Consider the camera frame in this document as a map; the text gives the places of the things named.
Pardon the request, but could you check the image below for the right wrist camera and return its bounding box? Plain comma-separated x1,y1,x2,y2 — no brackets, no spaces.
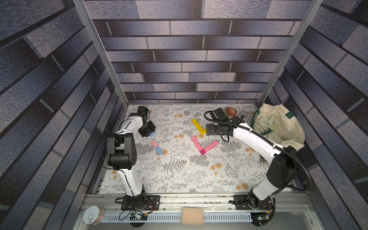
212,108,229,121

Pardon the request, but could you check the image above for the cream tote bag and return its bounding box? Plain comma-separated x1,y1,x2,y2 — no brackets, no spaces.
250,103,305,151

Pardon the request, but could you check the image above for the round red lid tin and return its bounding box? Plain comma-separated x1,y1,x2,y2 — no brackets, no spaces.
225,107,237,117

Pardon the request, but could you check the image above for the pink block two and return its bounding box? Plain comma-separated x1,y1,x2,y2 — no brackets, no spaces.
204,145,213,152

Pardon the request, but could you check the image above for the blue block three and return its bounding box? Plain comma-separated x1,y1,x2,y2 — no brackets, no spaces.
155,147,163,156

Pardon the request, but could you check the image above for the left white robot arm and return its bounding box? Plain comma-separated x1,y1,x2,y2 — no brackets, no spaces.
106,111,155,202

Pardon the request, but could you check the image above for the beige sponge pad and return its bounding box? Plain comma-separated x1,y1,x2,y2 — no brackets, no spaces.
181,207,204,226

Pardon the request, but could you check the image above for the floral table mat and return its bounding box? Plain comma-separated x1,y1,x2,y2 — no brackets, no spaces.
99,103,292,194

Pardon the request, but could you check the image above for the small white box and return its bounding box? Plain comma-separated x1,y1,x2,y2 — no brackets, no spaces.
238,111,248,120

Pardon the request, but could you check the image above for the pink block one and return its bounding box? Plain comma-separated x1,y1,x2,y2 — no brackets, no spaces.
211,140,219,148

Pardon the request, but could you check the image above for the pink block three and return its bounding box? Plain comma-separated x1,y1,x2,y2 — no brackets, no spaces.
195,143,203,151

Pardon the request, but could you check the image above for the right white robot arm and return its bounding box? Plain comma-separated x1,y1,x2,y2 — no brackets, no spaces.
206,120,312,209

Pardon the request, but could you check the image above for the pink block four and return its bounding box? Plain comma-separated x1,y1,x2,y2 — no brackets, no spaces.
151,140,159,148

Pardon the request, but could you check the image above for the yellow block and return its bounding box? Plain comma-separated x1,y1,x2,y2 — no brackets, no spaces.
198,127,206,135
192,119,202,128

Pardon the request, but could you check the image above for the pink block five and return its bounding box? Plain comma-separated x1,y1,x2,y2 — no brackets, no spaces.
191,136,199,145

